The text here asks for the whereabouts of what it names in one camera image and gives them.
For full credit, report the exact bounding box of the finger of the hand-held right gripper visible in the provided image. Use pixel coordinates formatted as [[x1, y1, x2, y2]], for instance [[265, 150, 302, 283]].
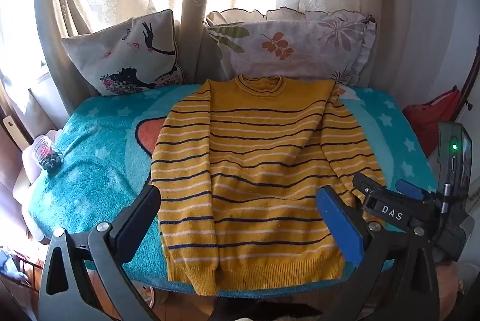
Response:
[[352, 173, 418, 232], [395, 178, 426, 199]]

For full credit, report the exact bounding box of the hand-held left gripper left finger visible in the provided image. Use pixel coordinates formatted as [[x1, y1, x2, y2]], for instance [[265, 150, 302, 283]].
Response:
[[37, 185, 162, 321]]

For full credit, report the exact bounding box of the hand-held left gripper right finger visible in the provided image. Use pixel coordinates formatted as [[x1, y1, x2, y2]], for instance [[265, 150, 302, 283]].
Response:
[[316, 186, 439, 321]]

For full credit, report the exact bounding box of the yellow striped sweater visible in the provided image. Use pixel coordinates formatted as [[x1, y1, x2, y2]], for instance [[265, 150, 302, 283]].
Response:
[[150, 75, 387, 295]]

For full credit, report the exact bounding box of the teal cartoon print blanket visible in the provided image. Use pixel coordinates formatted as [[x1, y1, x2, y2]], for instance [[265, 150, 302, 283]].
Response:
[[26, 83, 437, 299]]

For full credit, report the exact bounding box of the red bag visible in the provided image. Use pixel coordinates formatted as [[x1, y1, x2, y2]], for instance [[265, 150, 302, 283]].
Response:
[[402, 88, 465, 157]]

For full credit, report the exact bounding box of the glass jar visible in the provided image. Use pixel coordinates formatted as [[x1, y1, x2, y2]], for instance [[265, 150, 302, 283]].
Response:
[[32, 135, 64, 176]]

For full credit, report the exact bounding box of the pink cloth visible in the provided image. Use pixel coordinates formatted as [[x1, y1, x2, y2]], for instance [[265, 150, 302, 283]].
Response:
[[11, 129, 57, 243]]

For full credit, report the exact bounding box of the blue white cloth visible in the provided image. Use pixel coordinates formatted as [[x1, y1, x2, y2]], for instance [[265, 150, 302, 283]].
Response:
[[0, 246, 29, 282]]

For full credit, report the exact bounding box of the white figure print pillow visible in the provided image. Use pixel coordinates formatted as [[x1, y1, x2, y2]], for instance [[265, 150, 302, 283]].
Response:
[[61, 9, 185, 96]]

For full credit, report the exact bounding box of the white leaf print pillow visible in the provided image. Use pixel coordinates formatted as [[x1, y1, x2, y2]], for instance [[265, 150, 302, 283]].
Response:
[[204, 8, 377, 87]]

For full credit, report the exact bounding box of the beige curtain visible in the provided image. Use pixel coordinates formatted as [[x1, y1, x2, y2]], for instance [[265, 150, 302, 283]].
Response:
[[33, 0, 211, 115]]

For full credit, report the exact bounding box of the dark wooden post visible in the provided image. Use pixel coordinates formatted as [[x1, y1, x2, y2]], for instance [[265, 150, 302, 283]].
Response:
[[459, 39, 480, 115]]

